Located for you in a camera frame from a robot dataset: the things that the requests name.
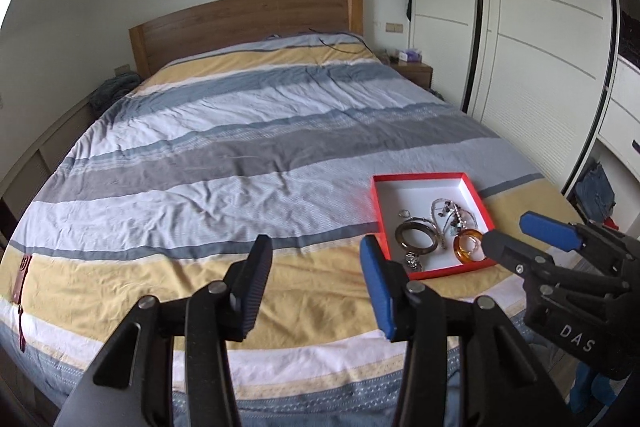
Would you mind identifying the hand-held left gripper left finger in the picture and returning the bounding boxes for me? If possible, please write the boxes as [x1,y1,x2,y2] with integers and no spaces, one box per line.
[55,234,275,427]

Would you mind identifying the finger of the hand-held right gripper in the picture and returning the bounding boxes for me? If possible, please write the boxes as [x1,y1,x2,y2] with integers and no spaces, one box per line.
[482,229,631,296]
[519,211,640,278]

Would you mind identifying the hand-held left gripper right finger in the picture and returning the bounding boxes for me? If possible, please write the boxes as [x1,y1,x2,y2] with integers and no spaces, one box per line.
[360,234,571,427]

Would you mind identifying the amber bangle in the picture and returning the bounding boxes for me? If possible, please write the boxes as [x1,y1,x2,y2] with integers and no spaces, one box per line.
[453,230,486,264]

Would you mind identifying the grey brown bangle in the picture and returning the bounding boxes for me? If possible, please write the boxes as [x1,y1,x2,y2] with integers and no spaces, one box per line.
[394,219,440,254]

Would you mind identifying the beaded bracelet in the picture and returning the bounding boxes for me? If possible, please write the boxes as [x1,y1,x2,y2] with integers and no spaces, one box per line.
[440,199,479,235]

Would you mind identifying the large thin silver hoop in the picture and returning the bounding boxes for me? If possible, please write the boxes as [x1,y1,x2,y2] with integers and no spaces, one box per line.
[431,199,452,251]

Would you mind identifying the red jewelry box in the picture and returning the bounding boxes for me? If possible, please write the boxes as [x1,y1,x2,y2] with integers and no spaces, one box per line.
[370,171,497,281]

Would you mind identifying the folded blue jeans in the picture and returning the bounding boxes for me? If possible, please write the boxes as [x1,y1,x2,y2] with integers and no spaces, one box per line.
[574,161,617,221]

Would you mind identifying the person's leg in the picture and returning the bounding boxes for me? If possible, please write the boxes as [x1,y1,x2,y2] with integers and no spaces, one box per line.
[566,356,623,419]

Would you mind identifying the white shelf unit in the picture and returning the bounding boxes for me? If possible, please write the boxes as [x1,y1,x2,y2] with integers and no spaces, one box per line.
[594,0,640,190]

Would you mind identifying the bed with striped duvet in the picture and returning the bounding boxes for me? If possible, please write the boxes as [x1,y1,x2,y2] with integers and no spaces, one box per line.
[0,32,587,419]

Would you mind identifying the white wardrobe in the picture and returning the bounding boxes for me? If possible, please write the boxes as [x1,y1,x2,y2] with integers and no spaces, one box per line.
[406,0,622,198]

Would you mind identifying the wooden nightstand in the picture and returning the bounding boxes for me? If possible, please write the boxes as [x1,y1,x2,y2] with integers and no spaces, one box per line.
[389,58,434,89]

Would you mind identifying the grey crumpled cloth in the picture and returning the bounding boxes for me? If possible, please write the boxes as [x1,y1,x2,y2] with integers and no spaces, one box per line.
[89,73,143,112]

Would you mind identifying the wooden headboard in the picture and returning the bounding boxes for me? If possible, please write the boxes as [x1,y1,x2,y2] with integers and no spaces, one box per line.
[128,0,365,81]

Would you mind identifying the brown leather strap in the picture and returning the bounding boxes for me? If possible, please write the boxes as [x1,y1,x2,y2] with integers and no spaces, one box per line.
[14,254,34,351]

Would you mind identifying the black cable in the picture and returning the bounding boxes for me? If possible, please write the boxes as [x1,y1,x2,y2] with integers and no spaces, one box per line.
[308,27,372,54]

